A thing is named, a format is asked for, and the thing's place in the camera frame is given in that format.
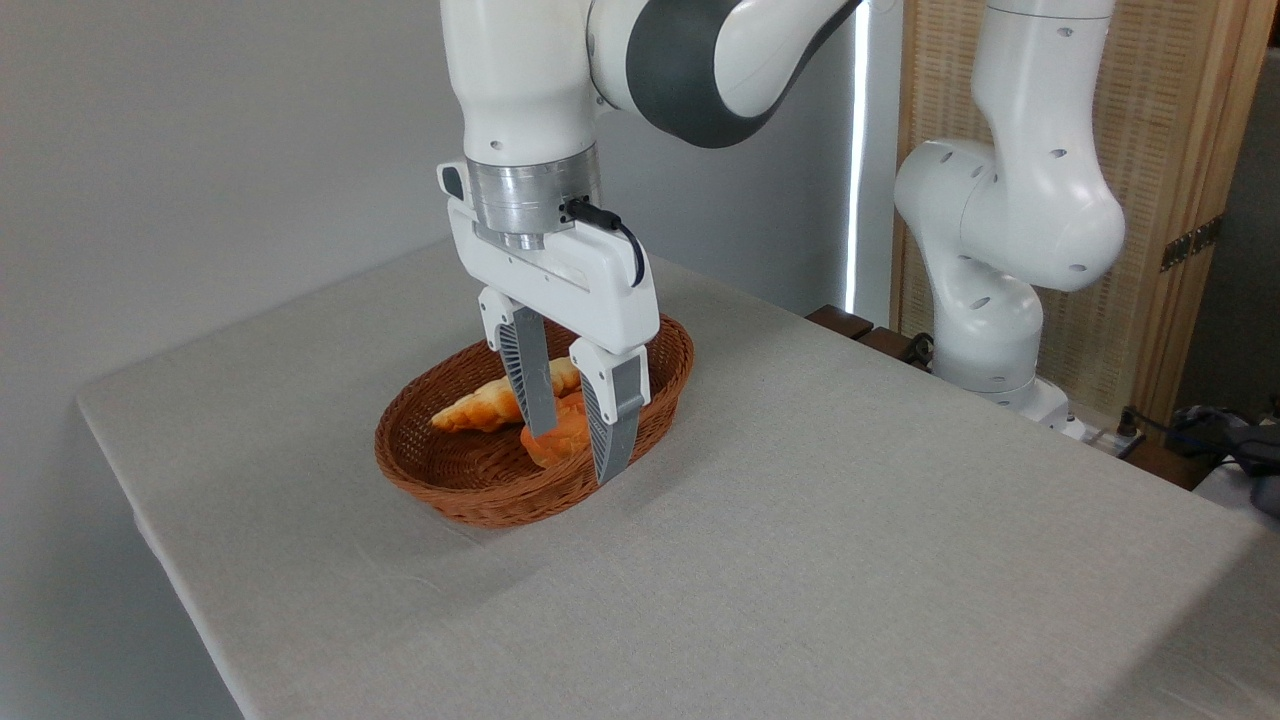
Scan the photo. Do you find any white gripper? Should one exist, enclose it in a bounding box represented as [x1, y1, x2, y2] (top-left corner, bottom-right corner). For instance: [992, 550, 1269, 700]
[446, 196, 662, 487]

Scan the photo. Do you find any golden croissant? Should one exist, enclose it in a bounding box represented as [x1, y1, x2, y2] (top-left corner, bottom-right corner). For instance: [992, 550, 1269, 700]
[430, 357, 583, 434]

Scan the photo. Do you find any round orange bread roll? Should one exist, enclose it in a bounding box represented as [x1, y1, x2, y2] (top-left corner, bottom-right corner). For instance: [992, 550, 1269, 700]
[520, 392, 593, 469]

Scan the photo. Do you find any brown woven wicker basket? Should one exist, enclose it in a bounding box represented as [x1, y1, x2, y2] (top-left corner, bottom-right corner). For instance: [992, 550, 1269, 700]
[375, 313, 695, 529]

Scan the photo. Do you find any grey tablecloth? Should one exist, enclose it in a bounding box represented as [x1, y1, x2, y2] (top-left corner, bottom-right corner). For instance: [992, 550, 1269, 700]
[75, 238, 1280, 720]

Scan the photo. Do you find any dark brown wooden block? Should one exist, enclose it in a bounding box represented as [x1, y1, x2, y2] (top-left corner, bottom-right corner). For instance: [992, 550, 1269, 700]
[806, 305, 876, 341]
[860, 326, 933, 373]

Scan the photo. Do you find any white power strip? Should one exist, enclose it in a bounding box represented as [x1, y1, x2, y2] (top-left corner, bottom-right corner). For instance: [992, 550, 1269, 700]
[1060, 408, 1147, 461]

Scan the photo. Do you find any dark metal hinge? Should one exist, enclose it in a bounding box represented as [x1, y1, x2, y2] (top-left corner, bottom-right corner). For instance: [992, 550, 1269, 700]
[1160, 215, 1223, 273]

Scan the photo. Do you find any wooden folding screen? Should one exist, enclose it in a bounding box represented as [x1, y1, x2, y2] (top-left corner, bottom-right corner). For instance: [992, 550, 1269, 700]
[890, 0, 1280, 426]

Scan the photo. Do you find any dark grey bag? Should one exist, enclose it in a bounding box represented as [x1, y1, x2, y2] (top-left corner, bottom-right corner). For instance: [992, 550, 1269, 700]
[1168, 400, 1280, 518]

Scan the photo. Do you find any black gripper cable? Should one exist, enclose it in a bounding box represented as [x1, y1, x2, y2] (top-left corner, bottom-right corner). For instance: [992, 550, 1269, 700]
[562, 198, 648, 289]

